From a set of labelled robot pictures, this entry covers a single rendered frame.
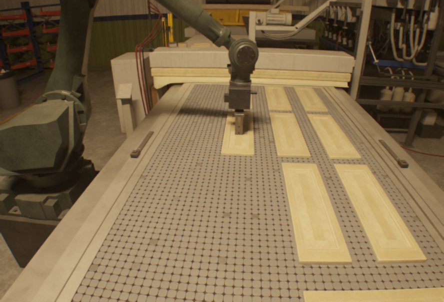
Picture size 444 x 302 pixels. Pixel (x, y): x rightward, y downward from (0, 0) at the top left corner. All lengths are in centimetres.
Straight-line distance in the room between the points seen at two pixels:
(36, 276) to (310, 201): 113
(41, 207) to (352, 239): 170
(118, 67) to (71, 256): 294
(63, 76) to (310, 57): 233
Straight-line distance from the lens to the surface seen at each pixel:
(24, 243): 228
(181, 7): 160
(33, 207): 199
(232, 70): 167
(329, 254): 110
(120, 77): 382
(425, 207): 154
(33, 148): 171
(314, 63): 313
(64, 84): 192
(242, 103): 170
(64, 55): 191
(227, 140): 174
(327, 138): 191
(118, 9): 798
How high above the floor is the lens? 169
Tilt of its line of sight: 26 degrees down
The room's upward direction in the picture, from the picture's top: straight up
